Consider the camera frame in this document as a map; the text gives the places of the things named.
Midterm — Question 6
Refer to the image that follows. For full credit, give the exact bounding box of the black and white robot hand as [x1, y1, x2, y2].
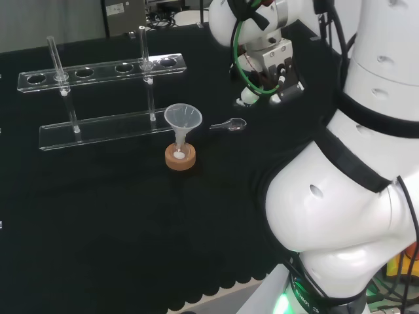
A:
[230, 39, 306, 107]

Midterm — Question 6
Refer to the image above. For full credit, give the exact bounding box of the clear plastic funnel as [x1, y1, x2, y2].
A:
[164, 103, 204, 154]

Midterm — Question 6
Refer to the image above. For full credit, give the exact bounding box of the glass round-bottom flask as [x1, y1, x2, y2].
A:
[172, 130, 192, 162]

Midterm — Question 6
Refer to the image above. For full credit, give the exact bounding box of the clear acrylic funnel stand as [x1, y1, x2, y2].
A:
[16, 26, 188, 151]

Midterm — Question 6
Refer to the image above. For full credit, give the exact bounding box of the grey metal box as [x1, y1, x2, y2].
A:
[101, 0, 149, 38]

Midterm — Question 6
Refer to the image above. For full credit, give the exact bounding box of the black bench cloth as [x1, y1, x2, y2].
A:
[0, 22, 348, 314]

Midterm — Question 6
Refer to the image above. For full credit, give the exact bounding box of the yellow stop button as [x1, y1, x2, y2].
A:
[386, 247, 419, 279]

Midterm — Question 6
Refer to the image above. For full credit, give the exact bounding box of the green cable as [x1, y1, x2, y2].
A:
[232, 18, 283, 96]

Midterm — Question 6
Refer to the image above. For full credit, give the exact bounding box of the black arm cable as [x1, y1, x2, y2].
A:
[322, 0, 358, 63]

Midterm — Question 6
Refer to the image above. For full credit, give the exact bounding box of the cork ring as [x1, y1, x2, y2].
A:
[164, 143, 198, 171]

